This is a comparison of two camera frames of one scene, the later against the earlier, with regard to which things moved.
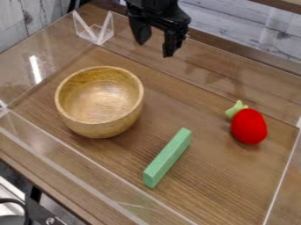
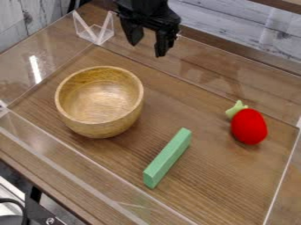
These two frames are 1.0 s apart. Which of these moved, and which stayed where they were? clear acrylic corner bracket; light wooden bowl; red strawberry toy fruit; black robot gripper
Moved: black robot gripper
Stayed: red strawberry toy fruit; light wooden bowl; clear acrylic corner bracket
